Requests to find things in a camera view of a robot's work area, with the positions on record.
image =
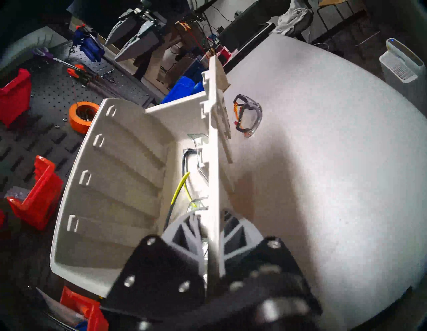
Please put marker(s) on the white cloth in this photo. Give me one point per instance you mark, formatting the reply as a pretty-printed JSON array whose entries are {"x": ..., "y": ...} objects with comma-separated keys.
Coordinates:
[{"x": 293, "y": 18}]

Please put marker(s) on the blue plastic bin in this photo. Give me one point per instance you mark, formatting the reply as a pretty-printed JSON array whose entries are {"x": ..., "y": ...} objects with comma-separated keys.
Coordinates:
[{"x": 180, "y": 91}]

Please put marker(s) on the orange black screwdriver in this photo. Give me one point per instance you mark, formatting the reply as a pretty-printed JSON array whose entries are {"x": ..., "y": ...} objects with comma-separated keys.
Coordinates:
[{"x": 81, "y": 67}]

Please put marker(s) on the tall clear plastic bag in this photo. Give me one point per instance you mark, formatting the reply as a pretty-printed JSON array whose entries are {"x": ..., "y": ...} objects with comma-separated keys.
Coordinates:
[{"x": 60, "y": 310}]

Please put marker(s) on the beige plastic storage bin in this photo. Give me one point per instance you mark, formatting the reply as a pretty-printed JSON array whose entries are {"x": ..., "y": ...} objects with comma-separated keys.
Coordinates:
[{"x": 116, "y": 183}]

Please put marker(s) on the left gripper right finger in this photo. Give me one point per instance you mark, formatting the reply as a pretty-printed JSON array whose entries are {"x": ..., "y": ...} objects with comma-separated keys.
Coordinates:
[{"x": 267, "y": 273}]

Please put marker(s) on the white air purifier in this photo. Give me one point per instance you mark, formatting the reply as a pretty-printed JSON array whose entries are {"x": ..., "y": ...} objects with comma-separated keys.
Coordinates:
[{"x": 400, "y": 66}]

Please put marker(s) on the orange tape roll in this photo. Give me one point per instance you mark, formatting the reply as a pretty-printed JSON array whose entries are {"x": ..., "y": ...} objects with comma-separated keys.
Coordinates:
[{"x": 74, "y": 118}]

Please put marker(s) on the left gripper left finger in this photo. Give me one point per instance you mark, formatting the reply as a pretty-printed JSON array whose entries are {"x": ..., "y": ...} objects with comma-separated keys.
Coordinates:
[{"x": 156, "y": 277}]

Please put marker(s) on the orange-red parts bin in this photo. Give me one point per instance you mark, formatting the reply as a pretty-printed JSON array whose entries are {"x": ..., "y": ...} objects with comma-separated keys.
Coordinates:
[
  {"x": 43, "y": 197},
  {"x": 90, "y": 310}
]

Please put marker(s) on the grey pegboard panel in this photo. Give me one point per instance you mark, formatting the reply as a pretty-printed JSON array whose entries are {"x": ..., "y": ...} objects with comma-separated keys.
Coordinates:
[{"x": 50, "y": 93}]

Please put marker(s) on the safety glasses orange temples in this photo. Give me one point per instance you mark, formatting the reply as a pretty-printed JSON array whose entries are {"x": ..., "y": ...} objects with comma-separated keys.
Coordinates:
[{"x": 253, "y": 120}]

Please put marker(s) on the blue spring clamp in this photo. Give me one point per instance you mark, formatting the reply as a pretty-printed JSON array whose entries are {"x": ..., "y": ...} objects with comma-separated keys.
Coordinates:
[{"x": 90, "y": 48}]

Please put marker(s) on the safety glasses yellow temples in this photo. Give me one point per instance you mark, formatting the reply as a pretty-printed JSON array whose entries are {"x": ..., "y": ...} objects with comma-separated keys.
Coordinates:
[{"x": 179, "y": 188}]

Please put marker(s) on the bright red parts bin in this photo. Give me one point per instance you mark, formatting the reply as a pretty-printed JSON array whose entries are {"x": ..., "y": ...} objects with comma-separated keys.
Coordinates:
[{"x": 15, "y": 96}]

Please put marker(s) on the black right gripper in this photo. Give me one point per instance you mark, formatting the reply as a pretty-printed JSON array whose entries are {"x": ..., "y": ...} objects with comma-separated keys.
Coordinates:
[{"x": 160, "y": 13}]

